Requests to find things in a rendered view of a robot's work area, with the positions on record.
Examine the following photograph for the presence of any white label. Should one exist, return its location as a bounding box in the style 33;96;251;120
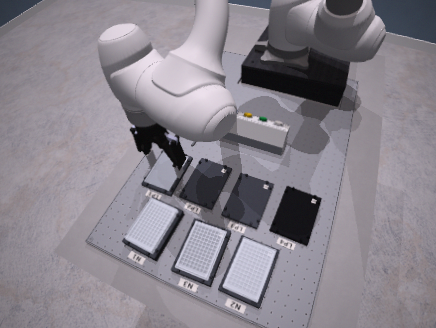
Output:
276;237;296;250
145;190;162;200
128;251;146;265
178;278;198;293
225;298;246;314
227;222;246;234
184;203;202;214

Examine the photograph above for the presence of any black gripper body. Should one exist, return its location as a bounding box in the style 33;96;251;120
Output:
134;123;169;144

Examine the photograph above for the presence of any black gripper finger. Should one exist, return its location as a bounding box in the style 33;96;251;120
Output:
152;132;187;178
130;125;157;168

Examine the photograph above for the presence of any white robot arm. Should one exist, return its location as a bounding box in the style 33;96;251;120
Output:
98;0;386;142

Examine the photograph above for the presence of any white button panel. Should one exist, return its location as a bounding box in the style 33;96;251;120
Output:
223;111;290;156

